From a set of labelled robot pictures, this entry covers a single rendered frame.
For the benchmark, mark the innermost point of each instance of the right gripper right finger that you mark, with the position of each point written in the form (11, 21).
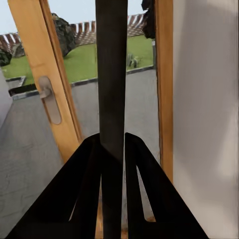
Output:
(173, 218)

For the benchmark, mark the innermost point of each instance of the poster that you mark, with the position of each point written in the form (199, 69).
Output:
(111, 32)

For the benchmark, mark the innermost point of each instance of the door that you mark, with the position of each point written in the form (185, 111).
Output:
(49, 99)

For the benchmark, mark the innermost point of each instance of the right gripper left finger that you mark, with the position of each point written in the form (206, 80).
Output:
(68, 207)

